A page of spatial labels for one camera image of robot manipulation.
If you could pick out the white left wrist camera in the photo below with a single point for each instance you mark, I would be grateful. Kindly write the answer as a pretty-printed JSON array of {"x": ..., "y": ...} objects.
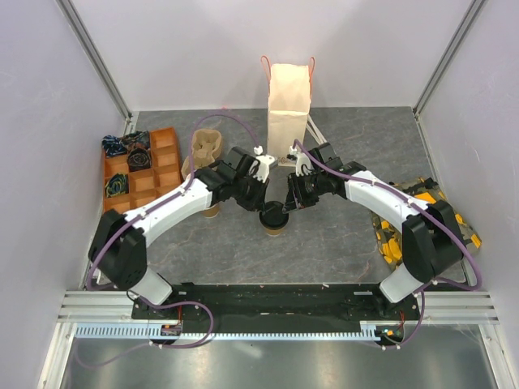
[{"x": 263, "y": 164}]

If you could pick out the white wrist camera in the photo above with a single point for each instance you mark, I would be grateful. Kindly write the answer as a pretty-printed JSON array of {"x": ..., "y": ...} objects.
[
  {"x": 303, "y": 165},
  {"x": 263, "y": 164}
]

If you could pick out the grey slotted cable duct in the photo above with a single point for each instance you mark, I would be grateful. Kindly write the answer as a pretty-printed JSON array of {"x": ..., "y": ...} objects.
[{"x": 156, "y": 331}]

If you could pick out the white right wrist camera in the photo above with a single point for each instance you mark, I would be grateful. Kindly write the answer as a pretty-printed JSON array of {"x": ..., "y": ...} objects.
[{"x": 303, "y": 165}]

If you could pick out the white paper takeout bag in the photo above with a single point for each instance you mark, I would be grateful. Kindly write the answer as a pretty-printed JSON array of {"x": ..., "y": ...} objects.
[{"x": 289, "y": 102}]

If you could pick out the brown paper coffee cup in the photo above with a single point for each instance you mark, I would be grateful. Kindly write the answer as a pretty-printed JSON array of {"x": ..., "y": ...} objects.
[{"x": 274, "y": 231}]

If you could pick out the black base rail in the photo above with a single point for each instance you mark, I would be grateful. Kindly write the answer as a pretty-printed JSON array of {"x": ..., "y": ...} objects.
[{"x": 230, "y": 303}]

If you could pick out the blue yellow rolled sock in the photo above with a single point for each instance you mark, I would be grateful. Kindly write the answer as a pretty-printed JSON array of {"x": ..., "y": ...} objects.
[{"x": 116, "y": 185}]

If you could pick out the black brown rolled sock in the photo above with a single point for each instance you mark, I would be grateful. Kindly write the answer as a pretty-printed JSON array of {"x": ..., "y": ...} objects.
[{"x": 139, "y": 159}]

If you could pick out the black plastic cup lid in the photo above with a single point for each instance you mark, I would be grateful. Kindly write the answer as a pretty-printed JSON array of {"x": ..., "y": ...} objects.
[{"x": 279, "y": 219}]

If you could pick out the dark patterned rolled sock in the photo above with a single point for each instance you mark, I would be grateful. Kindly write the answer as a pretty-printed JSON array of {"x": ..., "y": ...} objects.
[{"x": 136, "y": 139}]

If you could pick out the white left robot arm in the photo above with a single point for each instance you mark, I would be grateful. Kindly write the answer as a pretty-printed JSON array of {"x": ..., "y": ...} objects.
[{"x": 119, "y": 247}]

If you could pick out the cardboard cup carrier tray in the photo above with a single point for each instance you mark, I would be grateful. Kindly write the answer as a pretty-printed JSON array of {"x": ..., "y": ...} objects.
[{"x": 206, "y": 147}]

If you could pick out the blue patterned rolled sock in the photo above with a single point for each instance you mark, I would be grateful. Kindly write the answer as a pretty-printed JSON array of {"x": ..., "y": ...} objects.
[{"x": 113, "y": 146}]

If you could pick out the orange compartment organizer tray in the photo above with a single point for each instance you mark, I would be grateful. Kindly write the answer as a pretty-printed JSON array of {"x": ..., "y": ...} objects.
[{"x": 149, "y": 184}]

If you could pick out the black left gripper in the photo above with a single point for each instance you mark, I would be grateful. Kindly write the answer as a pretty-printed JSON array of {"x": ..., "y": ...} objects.
[{"x": 257, "y": 203}]

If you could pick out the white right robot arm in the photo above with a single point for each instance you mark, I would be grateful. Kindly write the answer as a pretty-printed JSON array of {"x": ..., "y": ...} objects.
[{"x": 431, "y": 240}]

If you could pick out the stack of paper cups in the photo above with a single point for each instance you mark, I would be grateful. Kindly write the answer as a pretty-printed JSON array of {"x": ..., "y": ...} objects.
[{"x": 211, "y": 211}]

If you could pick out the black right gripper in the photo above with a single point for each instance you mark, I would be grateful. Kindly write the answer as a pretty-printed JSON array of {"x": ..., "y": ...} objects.
[{"x": 294, "y": 198}]

